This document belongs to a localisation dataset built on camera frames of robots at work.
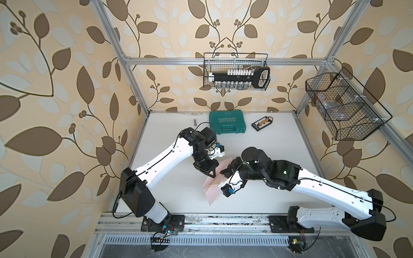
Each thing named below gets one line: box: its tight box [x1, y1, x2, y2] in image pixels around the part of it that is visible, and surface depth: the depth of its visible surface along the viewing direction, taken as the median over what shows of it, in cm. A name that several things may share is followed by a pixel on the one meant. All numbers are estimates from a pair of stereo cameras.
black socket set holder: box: [208, 66, 271, 90], surface depth 86 cm
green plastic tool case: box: [209, 109, 247, 135], surface depth 111 cm
